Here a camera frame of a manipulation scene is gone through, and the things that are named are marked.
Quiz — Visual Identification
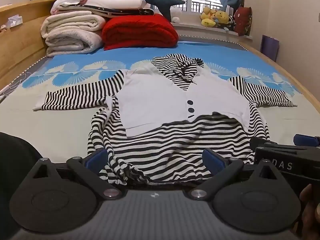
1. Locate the red folded blanket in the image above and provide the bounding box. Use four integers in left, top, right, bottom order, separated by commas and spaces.
101, 14, 179, 51

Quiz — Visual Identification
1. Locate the red plush cushion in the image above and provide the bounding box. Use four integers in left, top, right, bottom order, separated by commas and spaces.
234, 6, 252, 37

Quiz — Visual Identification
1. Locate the blue patterned bed sheet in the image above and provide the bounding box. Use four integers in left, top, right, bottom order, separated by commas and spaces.
0, 40, 320, 165

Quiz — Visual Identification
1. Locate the speckled white rolled quilt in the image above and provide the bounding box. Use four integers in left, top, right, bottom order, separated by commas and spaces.
45, 29, 103, 57

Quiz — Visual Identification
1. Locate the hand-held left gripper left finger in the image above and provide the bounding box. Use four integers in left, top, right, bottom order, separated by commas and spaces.
31, 149, 124, 200

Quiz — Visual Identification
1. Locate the person's right hand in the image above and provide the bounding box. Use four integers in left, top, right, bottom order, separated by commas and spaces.
298, 184, 320, 240

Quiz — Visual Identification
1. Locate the white plush toy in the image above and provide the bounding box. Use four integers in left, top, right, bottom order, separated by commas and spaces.
171, 6, 182, 23

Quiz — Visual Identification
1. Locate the striped hooded top white vest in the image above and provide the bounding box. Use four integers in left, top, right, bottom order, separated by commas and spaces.
32, 53, 302, 187

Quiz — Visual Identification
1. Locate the tissue pack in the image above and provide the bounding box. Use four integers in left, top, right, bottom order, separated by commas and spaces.
6, 16, 23, 28

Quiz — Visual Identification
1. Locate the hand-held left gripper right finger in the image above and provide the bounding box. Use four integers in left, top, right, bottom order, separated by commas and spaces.
187, 148, 279, 202

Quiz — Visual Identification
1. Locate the yellow plush toy blue trim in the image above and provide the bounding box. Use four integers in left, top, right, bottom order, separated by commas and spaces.
214, 10, 230, 29

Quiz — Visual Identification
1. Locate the white folded blanket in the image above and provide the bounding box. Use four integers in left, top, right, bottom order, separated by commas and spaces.
79, 0, 152, 9

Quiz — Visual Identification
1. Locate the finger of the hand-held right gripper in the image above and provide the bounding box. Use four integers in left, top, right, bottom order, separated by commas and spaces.
249, 136, 295, 153
293, 134, 320, 145

